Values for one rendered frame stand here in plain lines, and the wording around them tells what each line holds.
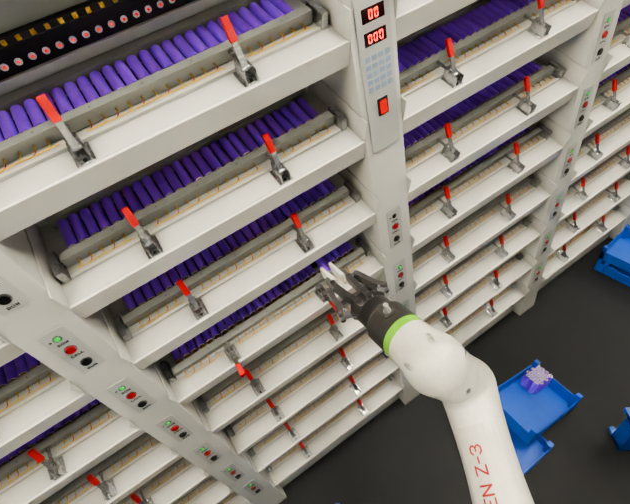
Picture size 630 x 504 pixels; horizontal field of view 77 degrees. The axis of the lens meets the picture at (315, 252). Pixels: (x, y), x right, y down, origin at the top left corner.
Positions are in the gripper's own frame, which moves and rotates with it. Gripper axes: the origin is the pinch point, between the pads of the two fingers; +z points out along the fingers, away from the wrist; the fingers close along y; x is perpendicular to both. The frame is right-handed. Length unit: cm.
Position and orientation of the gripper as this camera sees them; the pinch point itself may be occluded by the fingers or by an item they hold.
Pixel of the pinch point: (333, 275)
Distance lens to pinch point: 95.6
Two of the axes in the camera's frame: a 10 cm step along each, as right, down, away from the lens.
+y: -8.3, 5.1, -2.3
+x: 3.2, 7.6, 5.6
